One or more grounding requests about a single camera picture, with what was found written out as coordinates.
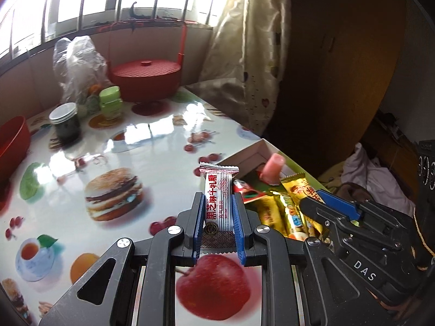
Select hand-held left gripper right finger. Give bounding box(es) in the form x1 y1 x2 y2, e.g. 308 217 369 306
232 192 384 326

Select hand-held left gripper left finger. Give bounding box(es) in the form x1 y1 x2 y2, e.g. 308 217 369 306
39 192 206 326

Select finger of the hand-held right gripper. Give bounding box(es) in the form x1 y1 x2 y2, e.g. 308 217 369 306
299 196 348 251
318 190 366 221

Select long gold wafer packet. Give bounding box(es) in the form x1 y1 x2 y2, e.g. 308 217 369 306
251 195 289 236
275 193 308 242

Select white maroon candy packet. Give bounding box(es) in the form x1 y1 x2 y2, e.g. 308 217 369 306
199 163 240 253

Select pink jelly cup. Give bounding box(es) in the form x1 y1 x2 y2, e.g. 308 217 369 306
260 153 286 186

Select green cardboard box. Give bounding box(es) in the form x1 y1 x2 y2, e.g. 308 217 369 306
216 139 328 245

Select pale lavender cloth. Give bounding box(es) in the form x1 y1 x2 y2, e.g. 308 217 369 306
340 142 417 218

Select black speaker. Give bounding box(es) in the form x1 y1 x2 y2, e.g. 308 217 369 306
413 139 435 191

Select brown wooden cabinet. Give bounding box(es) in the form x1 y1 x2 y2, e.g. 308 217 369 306
272 0 413 184

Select light green plastic jar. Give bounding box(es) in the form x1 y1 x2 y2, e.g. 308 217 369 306
98 86 123 120

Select dark glass jar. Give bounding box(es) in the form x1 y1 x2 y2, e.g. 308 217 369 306
48 102 81 143

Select cream patterned curtain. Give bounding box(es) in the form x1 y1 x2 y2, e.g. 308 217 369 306
199 0 293 136

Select red oval bowl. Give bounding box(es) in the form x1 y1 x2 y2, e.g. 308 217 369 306
0 115 32 184

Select clear plastic bag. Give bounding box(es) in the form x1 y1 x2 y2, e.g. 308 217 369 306
52 36 109 106

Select yellow cord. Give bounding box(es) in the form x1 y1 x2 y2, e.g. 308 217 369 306
412 207 435 259

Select red lidded basket with handle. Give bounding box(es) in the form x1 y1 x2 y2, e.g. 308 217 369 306
108 20 188 104

